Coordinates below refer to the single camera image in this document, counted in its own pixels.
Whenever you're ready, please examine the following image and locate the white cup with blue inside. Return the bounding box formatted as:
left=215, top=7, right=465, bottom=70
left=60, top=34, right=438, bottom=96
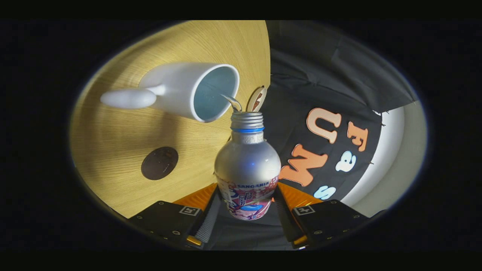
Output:
left=100, top=62, right=240, bottom=123

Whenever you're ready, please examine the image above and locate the white round plate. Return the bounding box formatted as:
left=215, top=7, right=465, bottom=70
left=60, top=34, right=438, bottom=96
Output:
left=247, top=86, right=268, bottom=112

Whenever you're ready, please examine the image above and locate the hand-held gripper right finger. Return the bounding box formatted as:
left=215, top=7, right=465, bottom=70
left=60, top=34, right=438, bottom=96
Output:
left=274, top=183, right=371, bottom=247

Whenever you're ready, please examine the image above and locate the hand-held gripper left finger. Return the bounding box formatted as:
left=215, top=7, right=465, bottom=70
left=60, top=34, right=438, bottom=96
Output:
left=128, top=183, right=221, bottom=250

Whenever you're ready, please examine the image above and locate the silver bottle with colourful label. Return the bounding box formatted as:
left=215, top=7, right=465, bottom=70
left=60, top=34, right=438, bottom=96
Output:
left=214, top=111, right=282, bottom=221

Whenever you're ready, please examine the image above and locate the clear juice stream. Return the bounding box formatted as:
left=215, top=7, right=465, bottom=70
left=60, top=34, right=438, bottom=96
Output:
left=221, top=94, right=243, bottom=112

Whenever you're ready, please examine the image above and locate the dark brown round coaster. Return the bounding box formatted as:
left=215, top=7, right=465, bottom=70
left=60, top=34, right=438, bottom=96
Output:
left=141, top=147, right=179, bottom=180

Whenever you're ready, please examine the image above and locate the wooden table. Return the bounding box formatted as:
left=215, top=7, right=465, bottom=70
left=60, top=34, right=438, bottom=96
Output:
left=70, top=21, right=272, bottom=219

